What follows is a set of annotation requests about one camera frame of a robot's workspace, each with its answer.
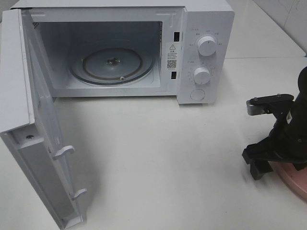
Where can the white upper microwave knob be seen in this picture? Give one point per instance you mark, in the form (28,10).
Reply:
(207,45)

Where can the glass microwave turntable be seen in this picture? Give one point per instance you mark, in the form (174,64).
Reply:
(111,62)

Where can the white microwave knob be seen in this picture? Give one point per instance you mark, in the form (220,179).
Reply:
(201,76)
(207,45)

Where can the round white door button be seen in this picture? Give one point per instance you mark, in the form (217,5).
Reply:
(197,95)

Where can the white lower microwave knob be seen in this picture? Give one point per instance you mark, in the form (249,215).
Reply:
(201,76)

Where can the white warning label sticker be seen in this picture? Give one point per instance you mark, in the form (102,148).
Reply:
(171,56)

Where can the white microwave door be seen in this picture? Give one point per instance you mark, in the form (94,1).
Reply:
(29,124)

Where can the white microwave oven body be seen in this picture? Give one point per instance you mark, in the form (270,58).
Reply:
(66,24)

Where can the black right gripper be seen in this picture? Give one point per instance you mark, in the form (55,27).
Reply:
(287,142)

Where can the pink round plate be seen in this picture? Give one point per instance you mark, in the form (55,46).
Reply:
(295,180)

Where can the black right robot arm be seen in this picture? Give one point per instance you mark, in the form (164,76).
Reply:
(299,106)

